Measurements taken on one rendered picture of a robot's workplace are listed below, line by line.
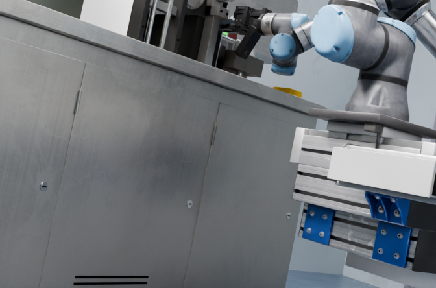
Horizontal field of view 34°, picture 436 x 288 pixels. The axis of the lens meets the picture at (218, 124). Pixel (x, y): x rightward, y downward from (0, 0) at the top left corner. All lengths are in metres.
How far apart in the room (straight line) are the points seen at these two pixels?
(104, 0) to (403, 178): 1.18
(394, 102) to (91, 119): 0.70
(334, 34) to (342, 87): 3.64
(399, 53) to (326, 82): 3.43
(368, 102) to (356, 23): 0.19
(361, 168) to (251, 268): 0.88
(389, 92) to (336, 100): 3.52
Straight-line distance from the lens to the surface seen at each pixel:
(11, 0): 1.51
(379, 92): 1.65
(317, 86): 5.04
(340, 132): 1.69
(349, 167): 1.48
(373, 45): 1.62
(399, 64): 1.68
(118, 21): 2.14
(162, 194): 1.88
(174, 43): 2.04
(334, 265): 5.38
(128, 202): 1.80
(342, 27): 1.56
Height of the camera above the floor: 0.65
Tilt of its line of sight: 3 degrees up
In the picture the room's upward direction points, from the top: 11 degrees clockwise
